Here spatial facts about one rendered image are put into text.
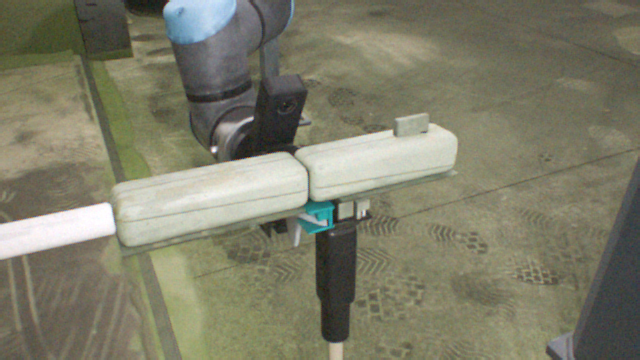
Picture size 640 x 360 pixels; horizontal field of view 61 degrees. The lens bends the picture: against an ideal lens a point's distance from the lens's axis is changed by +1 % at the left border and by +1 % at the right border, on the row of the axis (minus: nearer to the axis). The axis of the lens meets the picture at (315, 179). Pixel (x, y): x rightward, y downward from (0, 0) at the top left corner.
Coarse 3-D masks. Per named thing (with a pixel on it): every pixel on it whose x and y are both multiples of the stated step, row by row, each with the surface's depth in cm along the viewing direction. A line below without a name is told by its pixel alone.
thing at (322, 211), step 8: (312, 200) 47; (312, 208) 46; (320, 208) 46; (328, 208) 46; (320, 216) 46; (328, 216) 47; (304, 224) 47; (312, 224) 47; (328, 224) 47; (312, 232) 47
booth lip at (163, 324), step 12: (84, 60) 213; (96, 84) 194; (96, 96) 183; (96, 108) 175; (108, 132) 161; (108, 144) 155; (120, 168) 143; (120, 180) 138; (144, 264) 111; (144, 276) 108; (156, 288) 105; (156, 300) 102; (156, 312) 100; (156, 324) 97; (168, 324) 98; (168, 336) 95; (168, 348) 93
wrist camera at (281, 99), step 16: (272, 80) 54; (288, 80) 54; (272, 96) 53; (288, 96) 54; (304, 96) 55; (256, 112) 56; (272, 112) 55; (288, 112) 56; (256, 128) 58; (272, 128) 57; (288, 128) 58; (256, 144) 59
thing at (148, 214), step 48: (336, 144) 48; (384, 144) 48; (432, 144) 49; (144, 192) 40; (192, 192) 40; (240, 192) 42; (288, 192) 44; (336, 192) 46; (384, 192) 49; (0, 240) 37; (48, 240) 38; (144, 240) 40; (192, 240) 42; (336, 240) 49; (336, 288) 52; (336, 336) 55
